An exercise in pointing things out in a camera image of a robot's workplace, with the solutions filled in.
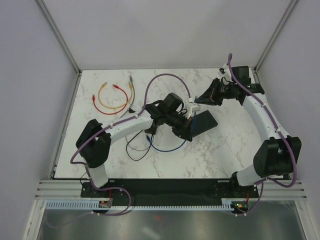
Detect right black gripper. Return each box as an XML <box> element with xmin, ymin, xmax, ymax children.
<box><xmin>196</xmin><ymin>78</ymin><xmax>237</xmax><ymax>107</ymax></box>

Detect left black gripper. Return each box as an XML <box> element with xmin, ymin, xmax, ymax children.
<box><xmin>165</xmin><ymin>111</ymin><xmax>194</xmax><ymax>143</ymax></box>

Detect black network switch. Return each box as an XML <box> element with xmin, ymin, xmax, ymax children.
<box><xmin>191</xmin><ymin>110</ymin><xmax>218</xmax><ymax>137</ymax></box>

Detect black power adapter with cord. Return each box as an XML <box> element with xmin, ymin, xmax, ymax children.
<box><xmin>125</xmin><ymin>108</ymin><xmax>161</xmax><ymax>161</ymax></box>

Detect blue ethernet cable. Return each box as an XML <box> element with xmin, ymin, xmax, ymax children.
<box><xmin>144</xmin><ymin>133</ymin><xmax>187</xmax><ymax>153</ymax></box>

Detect yellow ethernet cable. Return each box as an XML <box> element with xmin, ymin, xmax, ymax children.
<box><xmin>97</xmin><ymin>81</ymin><xmax>134</xmax><ymax>110</ymax></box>

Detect grey ethernet cable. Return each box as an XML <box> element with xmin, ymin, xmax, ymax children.
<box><xmin>119</xmin><ymin>75</ymin><xmax>136</xmax><ymax>119</ymax></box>

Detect red ethernet cable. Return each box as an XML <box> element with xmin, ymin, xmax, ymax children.
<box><xmin>91</xmin><ymin>83</ymin><xmax>131</xmax><ymax>116</ymax></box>

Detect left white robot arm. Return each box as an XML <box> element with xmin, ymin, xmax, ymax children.
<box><xmin>70</xmin><ymin>100</ymin><xmax>199</xmax><ymax>197</ymax></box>

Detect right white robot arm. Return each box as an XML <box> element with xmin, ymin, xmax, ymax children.
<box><xmin>194</xmin><ymin>64</ymin><xmax>302</xmax><ymax>197</ymax></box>

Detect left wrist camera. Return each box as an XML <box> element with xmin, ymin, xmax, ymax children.
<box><xmin>185</xmin><ymin>97</ymin><xmax>201</xmax><ymax>117</ymax></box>

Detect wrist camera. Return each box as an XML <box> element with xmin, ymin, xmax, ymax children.
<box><xmin>185</xmin><ymin>97</ymin><xmax>201</xmax><ymax>117</ymax></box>
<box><xmin>218</xmin><ymin>66</ymin><xmax>265</xmax><ymax>94</ymax></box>

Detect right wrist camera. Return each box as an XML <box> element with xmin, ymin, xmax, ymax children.
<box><xmin>218</xmin><ymin>66</ymin><xmax>265</xmax><ymax>94</ymax></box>

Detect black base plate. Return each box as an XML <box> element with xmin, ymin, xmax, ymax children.
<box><xmin>80</xmin><ymin>178</ymin><xmax>259</xmax><ymax>206</ymax></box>

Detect white slotted cable duct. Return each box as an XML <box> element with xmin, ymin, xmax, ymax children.
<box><xmin>45</xmin><ymin>199</ymin><xmax>234</xmax><ymax>211</ymax></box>

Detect right aluminium frame post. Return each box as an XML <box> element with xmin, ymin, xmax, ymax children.
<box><xmin>253</xmin><ymin>0</ymin><xmax>300</xmax><ymax>74</ymax></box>

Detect aluminium frame post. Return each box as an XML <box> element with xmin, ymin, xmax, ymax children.
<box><xmin>34</xmin><ymin>0</ymin><xmax>83</xmax><ymax>76</ymax></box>
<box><xmin>253</xmin><ymin>0</ymin><xmax>300</xmax><ymax>74</ymax></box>

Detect aluminium front rail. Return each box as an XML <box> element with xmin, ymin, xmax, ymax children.
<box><xmin>35</xmin><ymin>180</ymin><xmax>307</xmax><ymax>201</ymax></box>

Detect left aluminium frame post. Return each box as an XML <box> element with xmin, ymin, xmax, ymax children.
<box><xmin>34</xmin><ymin>0</ymin><xmax>83</xmax><ymax>76</ymax></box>

